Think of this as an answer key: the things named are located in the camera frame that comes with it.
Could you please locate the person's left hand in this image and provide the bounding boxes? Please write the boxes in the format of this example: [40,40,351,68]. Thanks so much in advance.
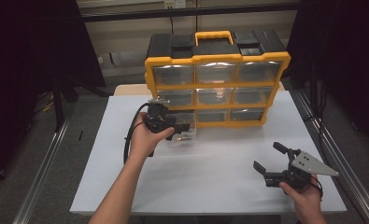
[129,111,176,161]

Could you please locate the yellow and black organizer cabinet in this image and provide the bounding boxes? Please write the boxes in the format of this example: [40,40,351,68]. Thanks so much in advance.
[144,30,292,129]

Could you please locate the yellow floor cable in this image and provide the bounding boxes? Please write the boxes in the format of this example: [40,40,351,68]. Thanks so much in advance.
[41,100,55,114]

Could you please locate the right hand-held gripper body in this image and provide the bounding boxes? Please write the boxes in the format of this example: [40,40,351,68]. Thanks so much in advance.
[263,149,340,190]

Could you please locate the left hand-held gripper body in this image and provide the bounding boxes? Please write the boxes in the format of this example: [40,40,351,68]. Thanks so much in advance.
[144,98,177,134]

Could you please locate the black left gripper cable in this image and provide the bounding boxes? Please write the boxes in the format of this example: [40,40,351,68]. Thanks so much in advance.
[123,102,152,164]

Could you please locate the black hanging cable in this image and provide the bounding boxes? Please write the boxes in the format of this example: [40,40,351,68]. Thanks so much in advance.
[169,7,176,35]

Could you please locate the black curtain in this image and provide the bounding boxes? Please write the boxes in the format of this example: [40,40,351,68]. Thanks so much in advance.
[0,0,106,188]
[286,0,369,147]

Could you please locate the clear plastic drawer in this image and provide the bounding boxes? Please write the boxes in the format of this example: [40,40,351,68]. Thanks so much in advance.
[162,110,198,147]

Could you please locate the black metal stand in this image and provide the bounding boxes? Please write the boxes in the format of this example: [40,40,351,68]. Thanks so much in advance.
[51,77,65,133]

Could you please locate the beige wooden board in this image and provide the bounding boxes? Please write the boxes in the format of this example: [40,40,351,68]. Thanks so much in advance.
[114,82,286,97]

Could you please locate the metal floor rail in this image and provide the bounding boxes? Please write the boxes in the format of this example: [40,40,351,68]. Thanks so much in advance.
[292,90,369,224]
[12,119,71,224]

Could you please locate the white wall socket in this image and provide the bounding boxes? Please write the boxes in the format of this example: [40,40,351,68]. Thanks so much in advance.
[163,0,187,9]

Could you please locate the grid of clear drawers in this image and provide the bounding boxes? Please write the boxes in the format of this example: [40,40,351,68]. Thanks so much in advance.
[151,61,282,123]

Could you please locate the black horizontal bar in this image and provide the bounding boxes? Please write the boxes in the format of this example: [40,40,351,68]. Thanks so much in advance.
[80,3,300,23]

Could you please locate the thin black right gripper cable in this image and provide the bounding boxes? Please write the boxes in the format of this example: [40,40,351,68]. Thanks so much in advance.
[309,176,324,201]

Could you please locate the person's right hand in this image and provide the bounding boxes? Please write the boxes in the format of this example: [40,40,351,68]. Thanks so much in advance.
[278,174,325,217]

